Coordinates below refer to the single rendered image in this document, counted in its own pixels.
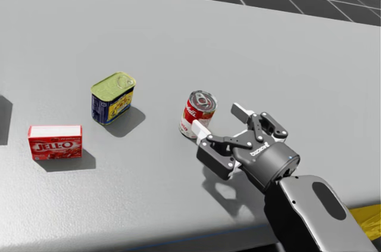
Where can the red and white can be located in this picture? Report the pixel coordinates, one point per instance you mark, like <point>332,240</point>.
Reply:
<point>198,112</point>

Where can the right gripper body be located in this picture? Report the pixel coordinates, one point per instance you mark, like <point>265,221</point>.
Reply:
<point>268,159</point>

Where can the green and blue rectangular can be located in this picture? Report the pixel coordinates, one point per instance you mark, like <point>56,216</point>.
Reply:
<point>111,100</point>

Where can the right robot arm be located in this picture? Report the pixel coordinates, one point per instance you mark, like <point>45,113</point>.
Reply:
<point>306,219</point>

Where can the red carton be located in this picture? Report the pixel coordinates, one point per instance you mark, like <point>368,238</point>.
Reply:
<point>55,144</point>

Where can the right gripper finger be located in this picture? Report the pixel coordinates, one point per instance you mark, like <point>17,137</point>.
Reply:
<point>215,156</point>
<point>265,125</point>

